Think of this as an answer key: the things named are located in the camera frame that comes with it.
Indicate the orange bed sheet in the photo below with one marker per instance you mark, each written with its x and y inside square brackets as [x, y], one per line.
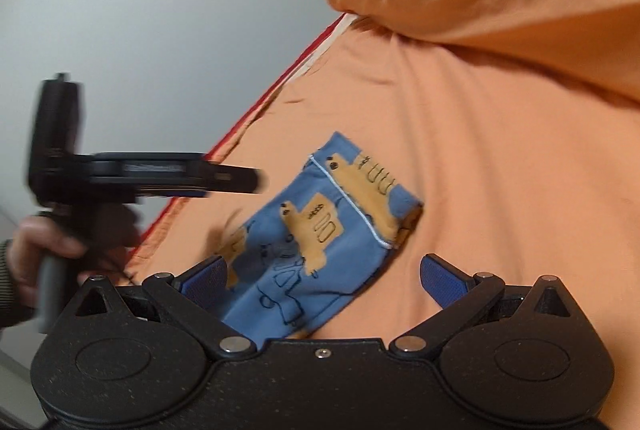
[500, 190]

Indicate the blue patterned pants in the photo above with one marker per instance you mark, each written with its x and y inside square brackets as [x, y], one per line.
[320, 240]

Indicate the red blanket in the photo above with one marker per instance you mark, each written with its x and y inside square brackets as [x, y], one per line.
[225, 140]

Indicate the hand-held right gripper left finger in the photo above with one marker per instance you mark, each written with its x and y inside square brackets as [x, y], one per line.
[206, 281]

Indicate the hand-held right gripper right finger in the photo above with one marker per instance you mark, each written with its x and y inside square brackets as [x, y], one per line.
[441, 279]

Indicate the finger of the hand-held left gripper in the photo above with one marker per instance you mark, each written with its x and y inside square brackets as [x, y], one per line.
[235, 179]

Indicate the person's left hand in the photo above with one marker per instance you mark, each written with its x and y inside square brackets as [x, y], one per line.
[30, 240]

